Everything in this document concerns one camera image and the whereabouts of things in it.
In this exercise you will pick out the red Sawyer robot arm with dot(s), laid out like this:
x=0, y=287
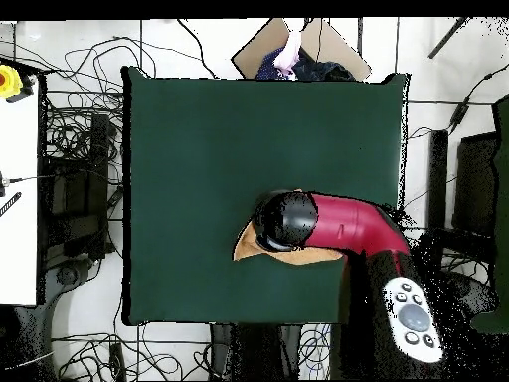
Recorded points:
x=350, y=227

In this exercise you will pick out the dark green tablecloth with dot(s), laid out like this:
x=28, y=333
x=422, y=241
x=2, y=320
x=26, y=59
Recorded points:
x=199, y=119

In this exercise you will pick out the dark blue garment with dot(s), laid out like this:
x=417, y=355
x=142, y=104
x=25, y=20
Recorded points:
x=318, y=69

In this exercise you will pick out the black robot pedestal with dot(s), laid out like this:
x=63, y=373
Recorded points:
x=270, y=350

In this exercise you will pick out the cardboard box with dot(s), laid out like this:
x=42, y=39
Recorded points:
x=254, y=51

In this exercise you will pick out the green covered side table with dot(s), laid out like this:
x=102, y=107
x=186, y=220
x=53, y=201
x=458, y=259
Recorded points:
x=502, y=199

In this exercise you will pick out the white desk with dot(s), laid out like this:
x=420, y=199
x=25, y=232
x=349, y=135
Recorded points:
x=18, y=199

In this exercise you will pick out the pale pink garment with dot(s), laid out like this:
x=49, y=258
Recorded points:
x=288, y=55

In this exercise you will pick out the black equipment rack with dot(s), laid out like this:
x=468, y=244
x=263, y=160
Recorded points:
x=475, y=183
x=97, y=179

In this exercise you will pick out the black rod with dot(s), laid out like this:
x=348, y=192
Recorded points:
x=447, y=38

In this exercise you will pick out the yellow emergency stop button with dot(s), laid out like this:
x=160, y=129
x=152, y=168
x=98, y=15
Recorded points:
x=8, y=81

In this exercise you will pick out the orange terry towel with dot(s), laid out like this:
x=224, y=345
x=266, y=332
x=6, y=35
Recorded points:
x=246, y=246

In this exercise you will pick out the black power adapter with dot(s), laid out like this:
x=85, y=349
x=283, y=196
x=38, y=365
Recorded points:
x=458, y=115

